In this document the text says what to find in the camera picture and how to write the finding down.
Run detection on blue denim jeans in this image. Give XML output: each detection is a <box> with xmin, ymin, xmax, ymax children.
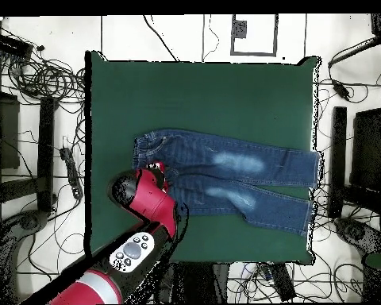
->
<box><xmin>132</xmin><ymin>127</ymin><xmax>321</xmax><ymax>237</ymax></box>

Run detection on black rectangular device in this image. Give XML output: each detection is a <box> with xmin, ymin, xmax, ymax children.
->
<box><xmin>267</xmin><ymin>262</ymin><xmax>297</xmax><ymax>302</ymax></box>

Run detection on black power strip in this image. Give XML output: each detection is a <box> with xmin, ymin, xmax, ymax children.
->
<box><xmin>59</xmin><ymin>146</ymin><xmax>84</xmax><ymax>200</ymax></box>

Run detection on black flat box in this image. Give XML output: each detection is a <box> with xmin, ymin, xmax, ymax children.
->
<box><xmin>349</xmin><ymin>106</ymin><xmax>381</xmax><ymax>193</ymax></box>

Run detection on black stand frame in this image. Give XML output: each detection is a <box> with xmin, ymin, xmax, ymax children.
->
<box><xmin>328</xmin><ymin>106</ymin><xmax>381</xmax><ymax>219</ymax></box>
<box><xmin>0</xmin><ymin>95</ymin><xmax>58</xmax><ymax>213</ymax></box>

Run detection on black power box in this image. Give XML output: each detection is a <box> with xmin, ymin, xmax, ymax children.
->
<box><xmin>0</xmin><ymin>32</ymin><xmax>35</xmax><ymax>60</ymax></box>

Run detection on dark green table cloth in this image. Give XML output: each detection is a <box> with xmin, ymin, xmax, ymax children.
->
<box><xmin>83</xmin><ymin>50</ymin><xmax>320</xmax><ymax>266</ymax></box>

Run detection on black rod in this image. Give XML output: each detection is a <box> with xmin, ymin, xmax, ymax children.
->
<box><xmin>327</xmin><ymin>35</ymin><xmax>381</xmax><ymax>69</ymax></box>

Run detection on black grey stand base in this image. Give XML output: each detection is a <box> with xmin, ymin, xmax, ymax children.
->
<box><xmin>0</xmin><ymin>209</ymin><xmax>49</xmax><ymax>304</ymax></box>
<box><xmin>334</xmin><ymin>217</ymin><xmax>381</xmax><ymax>255</ymax></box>

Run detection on tangled black cable bundle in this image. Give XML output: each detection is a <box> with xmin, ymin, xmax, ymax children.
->
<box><xmin>6</xmin><ymin>53</ymin><xmax>87</xmax><ymax>106</ymax></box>

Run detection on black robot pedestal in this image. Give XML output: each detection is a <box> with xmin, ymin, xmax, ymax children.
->
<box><xmin>164</xmin><ymin>261</ymin><xmax>231</xmax><ymax>304</ymax></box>

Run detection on grey square frame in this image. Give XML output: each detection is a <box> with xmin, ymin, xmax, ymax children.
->
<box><xmin>229</xmin><ymin>13</ymin><xmax>279</xmax><ymax>58</ymax></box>

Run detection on black power adapter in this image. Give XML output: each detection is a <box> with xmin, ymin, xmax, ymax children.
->
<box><xmin>331</xmin><ymin>79</ymin><xmax>352</xmax><ymax>100</ymax></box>

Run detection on small grey square plate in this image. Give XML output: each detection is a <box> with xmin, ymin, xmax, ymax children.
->
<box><xmin>231</xmin><ymin>19</ymin><xmax>248</xmax><ymax>40</ymax></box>

